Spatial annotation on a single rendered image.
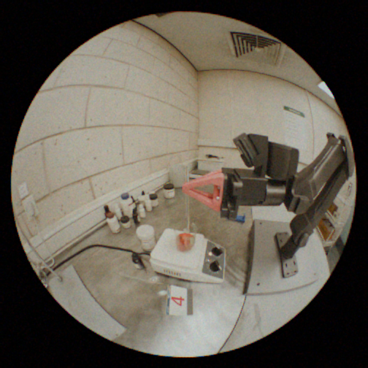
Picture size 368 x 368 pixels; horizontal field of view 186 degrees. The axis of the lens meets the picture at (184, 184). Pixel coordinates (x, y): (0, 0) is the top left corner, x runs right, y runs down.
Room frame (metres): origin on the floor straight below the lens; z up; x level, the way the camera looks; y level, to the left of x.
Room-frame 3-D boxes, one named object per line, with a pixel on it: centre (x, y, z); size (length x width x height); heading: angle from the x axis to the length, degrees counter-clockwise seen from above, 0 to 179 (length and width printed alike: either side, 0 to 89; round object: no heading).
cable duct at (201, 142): (1.25, -1.05, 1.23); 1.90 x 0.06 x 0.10; 64
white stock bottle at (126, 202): (0.45, 0.28, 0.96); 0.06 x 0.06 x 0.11
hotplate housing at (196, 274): (0.20, -0.01, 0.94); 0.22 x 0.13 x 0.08; 75
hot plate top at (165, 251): (0.20, 0.01, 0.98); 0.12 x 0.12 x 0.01; 75
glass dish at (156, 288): (0.11, 0.07, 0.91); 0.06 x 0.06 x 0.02
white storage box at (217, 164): (1.40, -0.35, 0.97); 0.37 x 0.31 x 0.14; 157
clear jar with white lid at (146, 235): (0.26, 0.12, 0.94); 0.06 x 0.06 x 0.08
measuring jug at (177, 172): (0.87, 0.06, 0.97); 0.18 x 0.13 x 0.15; 57
